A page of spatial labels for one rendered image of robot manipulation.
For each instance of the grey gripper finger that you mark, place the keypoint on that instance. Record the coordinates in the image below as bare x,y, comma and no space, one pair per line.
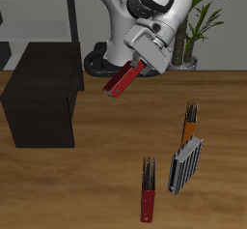
135,61
146,70

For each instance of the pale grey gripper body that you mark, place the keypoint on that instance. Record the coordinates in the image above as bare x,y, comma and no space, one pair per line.
151,53

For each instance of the red book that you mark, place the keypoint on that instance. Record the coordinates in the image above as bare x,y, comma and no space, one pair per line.
148,200
121,80

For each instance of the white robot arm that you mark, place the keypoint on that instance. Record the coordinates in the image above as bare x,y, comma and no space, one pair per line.
119,20

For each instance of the orange book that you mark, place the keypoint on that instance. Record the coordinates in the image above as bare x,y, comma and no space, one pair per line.
189,126

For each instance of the black and white striped book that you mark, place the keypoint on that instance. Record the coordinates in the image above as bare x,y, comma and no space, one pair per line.
185,166

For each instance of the pale grey shelf unit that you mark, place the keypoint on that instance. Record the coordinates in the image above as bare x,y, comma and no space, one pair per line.
32,20

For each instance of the pot plant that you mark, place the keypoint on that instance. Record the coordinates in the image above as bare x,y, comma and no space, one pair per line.
181,42

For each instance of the dark brown desk caddy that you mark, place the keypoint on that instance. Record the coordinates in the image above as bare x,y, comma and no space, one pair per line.
41,94

